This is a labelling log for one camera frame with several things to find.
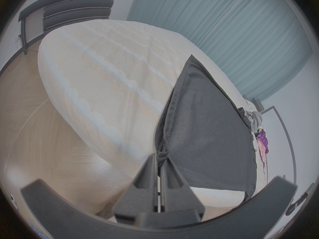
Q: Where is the white printed pillow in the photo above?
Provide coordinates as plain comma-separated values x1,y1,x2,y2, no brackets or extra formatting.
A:
244,99,257,112

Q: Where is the dark desk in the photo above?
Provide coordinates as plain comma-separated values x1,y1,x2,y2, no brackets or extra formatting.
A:
19,0,84,55

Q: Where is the black T-shirt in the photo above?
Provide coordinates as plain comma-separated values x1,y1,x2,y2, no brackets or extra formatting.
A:
154,54,258,201

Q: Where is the blue-green curtain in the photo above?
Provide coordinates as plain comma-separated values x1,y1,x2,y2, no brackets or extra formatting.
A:
197,0,313,103
127,0,256,47

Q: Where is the pink garment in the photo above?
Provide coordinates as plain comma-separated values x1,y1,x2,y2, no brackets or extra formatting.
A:
258,140,268,159

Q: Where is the grey bedside table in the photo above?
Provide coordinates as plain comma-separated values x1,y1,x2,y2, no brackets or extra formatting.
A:
243,96,265,110

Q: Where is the purple garment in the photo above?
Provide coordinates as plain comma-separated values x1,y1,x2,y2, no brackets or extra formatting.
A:
257,130,269,163

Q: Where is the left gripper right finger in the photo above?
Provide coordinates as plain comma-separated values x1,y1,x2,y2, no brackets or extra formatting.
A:
160,157,205,220

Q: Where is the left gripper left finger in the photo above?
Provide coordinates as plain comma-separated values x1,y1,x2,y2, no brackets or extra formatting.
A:
113,155,159,221

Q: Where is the black chest of drawers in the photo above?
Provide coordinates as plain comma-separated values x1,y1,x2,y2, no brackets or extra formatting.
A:
42,0,114,32

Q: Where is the bed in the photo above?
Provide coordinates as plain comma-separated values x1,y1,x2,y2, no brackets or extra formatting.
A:
37,19,297,208

